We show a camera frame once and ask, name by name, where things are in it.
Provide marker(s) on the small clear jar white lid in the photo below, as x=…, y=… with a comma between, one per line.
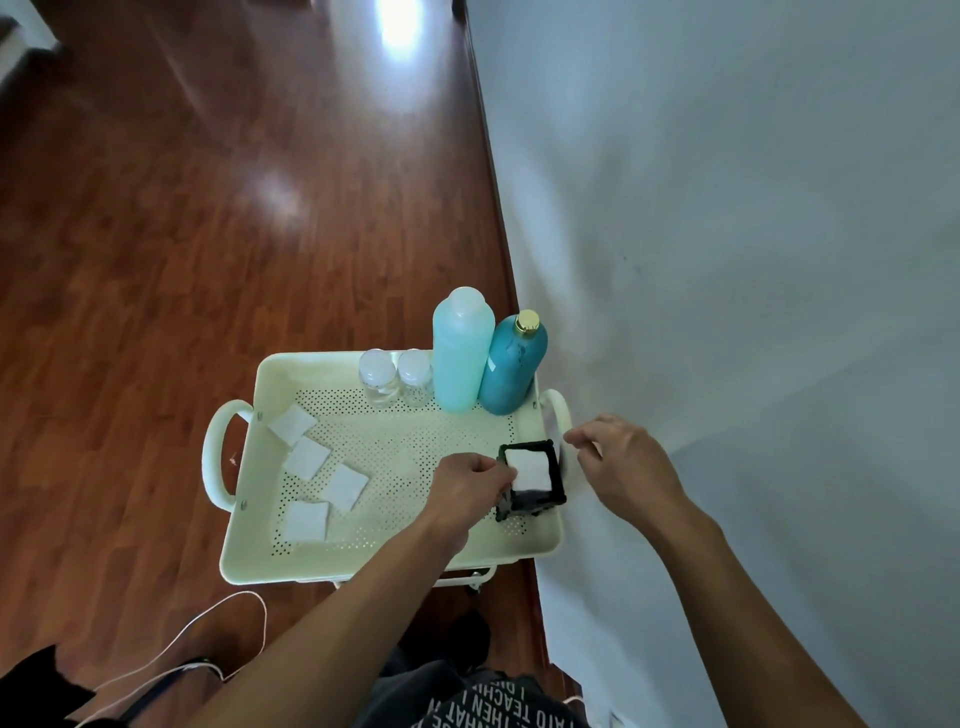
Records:
x=415, y=373
x=377, y=375

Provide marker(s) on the dark grey printed shirt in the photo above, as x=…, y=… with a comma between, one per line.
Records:
x=480, y=705

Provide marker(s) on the teal bottle with gold cap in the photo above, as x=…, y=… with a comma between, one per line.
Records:
x=510, y=371

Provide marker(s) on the person's left hand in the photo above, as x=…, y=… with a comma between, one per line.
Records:
x=457, y=495

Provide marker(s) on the person's left forearm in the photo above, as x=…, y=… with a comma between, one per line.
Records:
x=337, y=630

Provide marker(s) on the white furniture piece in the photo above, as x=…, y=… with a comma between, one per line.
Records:
x=22, y=34

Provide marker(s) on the person's left fingers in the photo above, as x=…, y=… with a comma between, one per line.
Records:
x=499, y=474

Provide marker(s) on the black square pad holder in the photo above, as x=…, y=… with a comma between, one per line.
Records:
x=556, y=480

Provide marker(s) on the stack of white pads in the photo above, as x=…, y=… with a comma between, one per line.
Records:
x=532, y=469

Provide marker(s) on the cream perforated utility cart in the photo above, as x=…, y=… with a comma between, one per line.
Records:
x=390, y=559

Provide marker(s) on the light blue translucent bottle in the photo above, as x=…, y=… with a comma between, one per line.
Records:
x=461, y=352

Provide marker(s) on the black cloth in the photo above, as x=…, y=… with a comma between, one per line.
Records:
x=37, y=690

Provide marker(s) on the person's right forearm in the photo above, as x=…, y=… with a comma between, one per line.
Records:
x=742, y=630

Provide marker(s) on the person's right hand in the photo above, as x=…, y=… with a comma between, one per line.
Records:
x=637, y=472

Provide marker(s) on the white square cotton pad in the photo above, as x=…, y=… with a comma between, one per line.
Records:
x=345, y=487
x=307, y=459
x=305, y=522
x=292, y=425

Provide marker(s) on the person's right fingers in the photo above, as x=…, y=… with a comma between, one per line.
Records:
x=592, y=439

